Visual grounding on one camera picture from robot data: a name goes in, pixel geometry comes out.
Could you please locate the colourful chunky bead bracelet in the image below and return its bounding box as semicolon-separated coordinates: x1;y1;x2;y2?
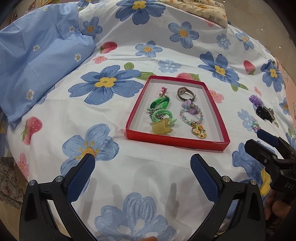
250;118;262;133

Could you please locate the rhinestone silver hair clip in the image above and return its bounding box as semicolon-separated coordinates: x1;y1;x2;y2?
263;106;279;128

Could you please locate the beige patterned pillow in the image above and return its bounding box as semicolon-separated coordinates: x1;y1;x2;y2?
160;0;228;28

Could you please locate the floral white bed sheet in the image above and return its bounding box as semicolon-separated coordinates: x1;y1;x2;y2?
1;1;295;240

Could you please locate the red hair clip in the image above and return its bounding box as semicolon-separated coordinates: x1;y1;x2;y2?
159;86;167;97

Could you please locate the green braided bracelet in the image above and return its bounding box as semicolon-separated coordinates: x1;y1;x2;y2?
147;96;171;112

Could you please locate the square wrist watch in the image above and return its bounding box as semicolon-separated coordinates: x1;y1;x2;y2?
177;86;196;102

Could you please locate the pink patterned blanket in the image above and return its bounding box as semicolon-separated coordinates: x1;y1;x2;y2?
276;58;296;125

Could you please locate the rainbow loom band ring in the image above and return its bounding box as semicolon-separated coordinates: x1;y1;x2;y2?
191;124;208;140

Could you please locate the green hair tie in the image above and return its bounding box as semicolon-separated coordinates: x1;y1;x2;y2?
151;109;178;126

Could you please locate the pastel beaded bracelet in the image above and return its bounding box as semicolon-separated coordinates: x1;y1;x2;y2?
179;104;205;127

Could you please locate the black velvet scrunchie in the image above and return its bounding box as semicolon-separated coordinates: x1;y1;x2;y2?
256;106;267;120

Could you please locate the silver chain bracelet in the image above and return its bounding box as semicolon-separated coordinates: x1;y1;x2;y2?
146;109;160;121

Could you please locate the red shallow box tray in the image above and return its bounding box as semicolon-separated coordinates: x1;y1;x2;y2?
125;76;230;151

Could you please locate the purple bow hair tie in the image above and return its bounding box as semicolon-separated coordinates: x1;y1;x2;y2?
181;99;200;115

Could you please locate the purple ruffled scrunchie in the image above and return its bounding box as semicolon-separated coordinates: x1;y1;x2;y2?
249;95;264;108

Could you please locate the light blue pillow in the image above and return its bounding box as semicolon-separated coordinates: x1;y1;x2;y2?
1;3;96;127

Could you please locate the yellow translucent claw clip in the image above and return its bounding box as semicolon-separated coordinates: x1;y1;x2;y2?
152;118;173;135

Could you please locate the person's right hand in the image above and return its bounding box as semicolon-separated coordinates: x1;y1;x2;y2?
264;190;292;220

